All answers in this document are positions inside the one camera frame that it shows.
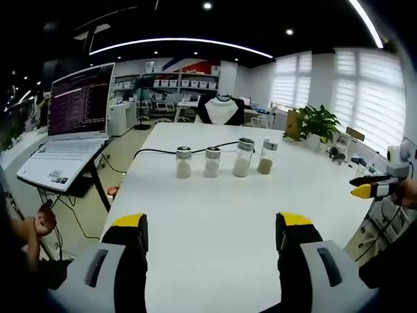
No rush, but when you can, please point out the chair with white black shirt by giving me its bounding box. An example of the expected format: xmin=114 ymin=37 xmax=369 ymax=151
xmin=194 ymin=93 xmax=246 ymax=127

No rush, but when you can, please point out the green potted plant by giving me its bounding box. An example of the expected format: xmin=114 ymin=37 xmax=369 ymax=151
xmin=282 ymin=104 xmax=343 ymax=153

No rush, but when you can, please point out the seasoning bottle with brown powder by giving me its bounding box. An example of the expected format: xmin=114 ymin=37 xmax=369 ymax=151
xmin=256 ymin=139 xmax=279 ymax=175

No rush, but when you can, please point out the black tripod stand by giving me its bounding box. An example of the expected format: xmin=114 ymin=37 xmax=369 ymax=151
xmin=134 ymin=72 xmax=153 ymax=131

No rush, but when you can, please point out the white laptop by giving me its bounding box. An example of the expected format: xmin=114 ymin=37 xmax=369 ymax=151
xmin=16 ymin=62 xmax=117 ymax=193

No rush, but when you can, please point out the brown paper bag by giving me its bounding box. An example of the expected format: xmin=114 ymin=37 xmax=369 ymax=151
xmin=285 ymin=109 xmax=303 ymax=142

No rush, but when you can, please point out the black cable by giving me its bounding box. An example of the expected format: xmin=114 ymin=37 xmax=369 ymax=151
xmin=134 ymin=140 xmax=242 ymax=161

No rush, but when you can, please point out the wide window blind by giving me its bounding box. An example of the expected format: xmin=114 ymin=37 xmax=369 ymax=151
xmin=332 ymin=47 xmax=407 ymax=153

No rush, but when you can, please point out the seasoning bottle with beige powder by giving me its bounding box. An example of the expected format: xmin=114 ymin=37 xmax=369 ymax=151
xmin=175 ymin=145 xmax=193 ymax=180

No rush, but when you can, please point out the shelf with white bins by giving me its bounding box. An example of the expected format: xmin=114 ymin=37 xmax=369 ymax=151
xmin=113 ymin=60 xmax=221 ymax=100

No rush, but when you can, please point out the black headset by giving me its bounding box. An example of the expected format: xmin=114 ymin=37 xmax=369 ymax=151
xmin=328 ymin=145 xmax=349 ymax=165

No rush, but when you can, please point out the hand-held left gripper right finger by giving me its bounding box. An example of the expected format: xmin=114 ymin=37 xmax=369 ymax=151
xmin=275 ymin=211 xmax=381 ymax=313

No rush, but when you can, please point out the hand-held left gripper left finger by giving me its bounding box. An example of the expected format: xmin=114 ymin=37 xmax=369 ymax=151
xmin=48 ymin=213 xmax=150 ymax=313

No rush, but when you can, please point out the brown desk sign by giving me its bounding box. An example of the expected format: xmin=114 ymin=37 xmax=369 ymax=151
xmin=345 ymin=126 xmax=366 ymax=142

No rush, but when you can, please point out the straight ceiling light strip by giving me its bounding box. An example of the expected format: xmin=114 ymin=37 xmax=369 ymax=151
xmin=347 ymin=0 xmax=386 ymax=50

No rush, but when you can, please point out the black laptop stand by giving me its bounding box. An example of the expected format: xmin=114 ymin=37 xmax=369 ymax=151
xmin=37 ymin=136 xmax=115 ymax=215

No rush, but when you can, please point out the narrow window blind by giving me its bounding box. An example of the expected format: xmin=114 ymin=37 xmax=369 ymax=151
xmin=274 ymin=51 xmax=314 ymax=112

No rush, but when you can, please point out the seasoning bottle with white grains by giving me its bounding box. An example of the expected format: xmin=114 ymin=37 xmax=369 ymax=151
xmin=204 ymin=146 xmax=222 ymax=179

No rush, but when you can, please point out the curved ceiling light strip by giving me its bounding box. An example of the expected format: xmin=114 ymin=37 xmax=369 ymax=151
xmin=89 ymin=37 xmax=274 ymax=60

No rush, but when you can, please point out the white drawer cabinet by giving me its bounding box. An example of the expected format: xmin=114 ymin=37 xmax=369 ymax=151
xmin=357 ymin=197 xmax=410 ymax=254

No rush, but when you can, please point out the person's right hand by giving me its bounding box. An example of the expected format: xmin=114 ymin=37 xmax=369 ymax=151
xmin=392 ymin=179 xmax=417 ymax=209

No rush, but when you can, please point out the tall seasoning bottle cream powder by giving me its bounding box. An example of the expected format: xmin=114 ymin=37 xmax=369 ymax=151
xmin=231 ymin=137 xmax=255 ymax=178

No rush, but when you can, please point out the white office chair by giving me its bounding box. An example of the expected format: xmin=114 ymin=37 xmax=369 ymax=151
xmin=250 ymin=106 xmax=278 ymax=128

